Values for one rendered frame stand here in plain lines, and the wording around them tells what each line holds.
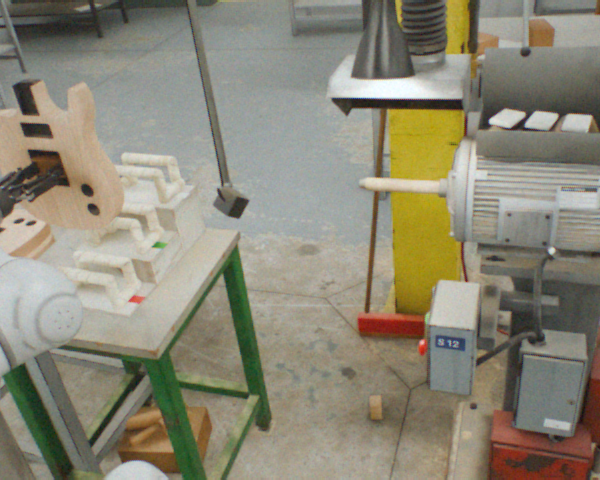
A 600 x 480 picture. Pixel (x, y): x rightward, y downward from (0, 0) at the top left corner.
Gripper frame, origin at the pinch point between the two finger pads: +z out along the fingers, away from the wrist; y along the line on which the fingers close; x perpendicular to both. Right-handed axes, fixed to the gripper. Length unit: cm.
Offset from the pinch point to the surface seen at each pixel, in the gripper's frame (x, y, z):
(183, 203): -27.5, 13.8, 33.1
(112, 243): -34.2, -3.4, 16.9
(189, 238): -40, 14, 32
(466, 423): -108, 101, 41
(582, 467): -78, 134, 9
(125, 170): -15.6, -1.6, 29.5
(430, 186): -11, 91, 26
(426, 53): 21, 89, 30
